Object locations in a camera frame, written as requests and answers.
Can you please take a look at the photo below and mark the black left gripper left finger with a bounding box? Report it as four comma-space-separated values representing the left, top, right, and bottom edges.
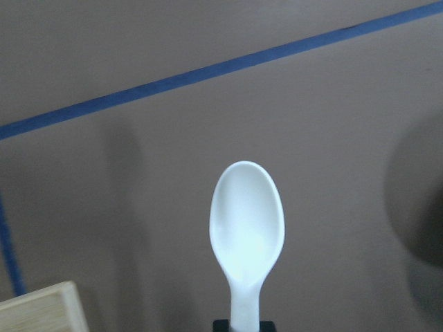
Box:
212, 320, 233, 332

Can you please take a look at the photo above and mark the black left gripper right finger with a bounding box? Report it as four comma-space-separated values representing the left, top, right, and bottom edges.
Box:
259, 321, 276, 332

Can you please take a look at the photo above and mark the white plastic spoon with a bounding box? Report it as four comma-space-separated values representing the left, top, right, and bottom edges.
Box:
209, 160, 285, 331

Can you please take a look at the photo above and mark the bamboo cutting board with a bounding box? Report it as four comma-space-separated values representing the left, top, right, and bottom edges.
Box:
1, 281, 89, 331

